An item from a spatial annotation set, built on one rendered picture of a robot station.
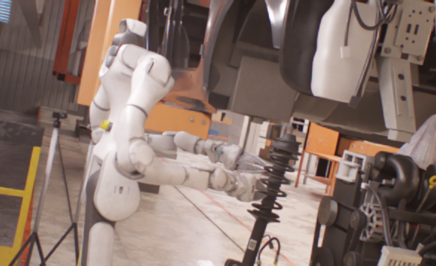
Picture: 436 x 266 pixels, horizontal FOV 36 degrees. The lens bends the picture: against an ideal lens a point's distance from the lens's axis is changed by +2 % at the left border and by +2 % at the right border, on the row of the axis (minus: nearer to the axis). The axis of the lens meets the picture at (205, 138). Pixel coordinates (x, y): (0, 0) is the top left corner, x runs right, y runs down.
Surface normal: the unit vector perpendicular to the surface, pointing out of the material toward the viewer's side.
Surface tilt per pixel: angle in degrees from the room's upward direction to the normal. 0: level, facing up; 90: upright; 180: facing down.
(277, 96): 90
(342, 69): 89
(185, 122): 90
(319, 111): 134
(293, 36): 91
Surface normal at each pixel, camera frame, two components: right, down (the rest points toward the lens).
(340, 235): -0.95, -0.18
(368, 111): -0.94, 0.07
